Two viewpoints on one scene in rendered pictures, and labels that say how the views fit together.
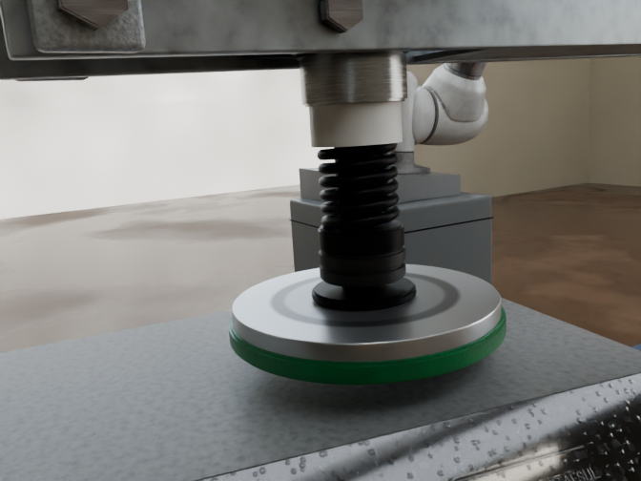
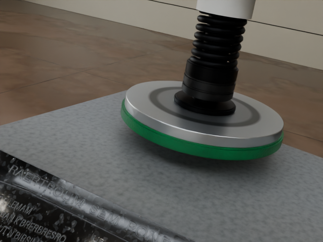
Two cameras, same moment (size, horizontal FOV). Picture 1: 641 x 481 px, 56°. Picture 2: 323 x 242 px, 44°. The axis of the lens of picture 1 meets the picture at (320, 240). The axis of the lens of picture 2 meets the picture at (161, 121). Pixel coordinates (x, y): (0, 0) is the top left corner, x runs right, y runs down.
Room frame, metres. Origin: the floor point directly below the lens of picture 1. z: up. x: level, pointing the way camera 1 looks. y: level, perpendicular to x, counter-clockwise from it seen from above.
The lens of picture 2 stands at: (0.84, 0.32, 1.04)
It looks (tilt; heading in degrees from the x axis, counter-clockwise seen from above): 21 degrees down; 229
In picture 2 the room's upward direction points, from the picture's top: 10 degrees clockwise
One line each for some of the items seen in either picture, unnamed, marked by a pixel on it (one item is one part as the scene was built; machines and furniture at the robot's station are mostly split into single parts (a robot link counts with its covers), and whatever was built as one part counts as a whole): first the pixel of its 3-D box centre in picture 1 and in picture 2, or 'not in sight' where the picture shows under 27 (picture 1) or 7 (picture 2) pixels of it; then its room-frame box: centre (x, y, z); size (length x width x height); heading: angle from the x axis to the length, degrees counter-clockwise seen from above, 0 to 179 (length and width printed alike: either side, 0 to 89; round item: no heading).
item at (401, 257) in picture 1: (361, 254); (209, 80); (0.47, -0.03, 0.91); 0.07 x 0.07 x 0.01
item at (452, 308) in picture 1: (363, 302); (203, 108); (0.47, -0.03, 0.87); 0.21 x 0.21 x 0.01
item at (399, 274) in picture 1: (362, 268); (207, 89); (0.47, -0.03, 0.90); 0.07 x 0.07 x 0.01
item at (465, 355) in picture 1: (364, 306); (203, 111); (0.47, -0.03, 0.87); 0.22 x 0.22 x 0.04
